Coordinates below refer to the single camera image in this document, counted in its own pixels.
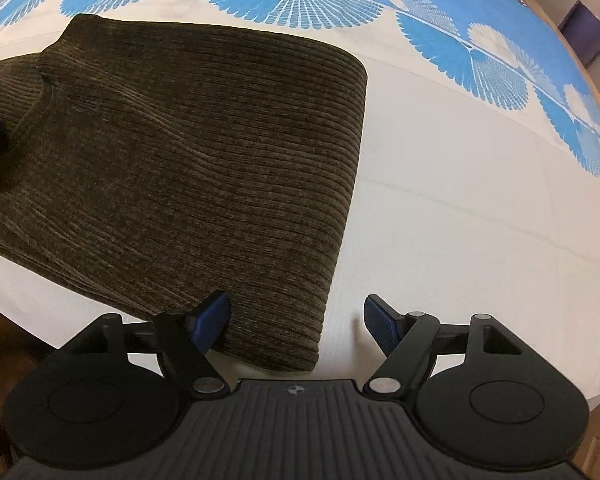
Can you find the purple box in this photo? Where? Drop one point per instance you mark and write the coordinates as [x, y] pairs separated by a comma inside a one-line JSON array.
[[584, 30]]

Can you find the blue and white printed bedsheet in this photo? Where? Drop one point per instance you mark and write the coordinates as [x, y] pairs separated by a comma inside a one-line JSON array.
[[455, 185]]

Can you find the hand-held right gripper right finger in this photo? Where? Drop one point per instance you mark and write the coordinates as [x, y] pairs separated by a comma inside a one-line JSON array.
[[380, 325]]

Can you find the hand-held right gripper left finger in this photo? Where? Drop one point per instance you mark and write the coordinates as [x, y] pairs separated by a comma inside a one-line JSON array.
[[212, 317]]

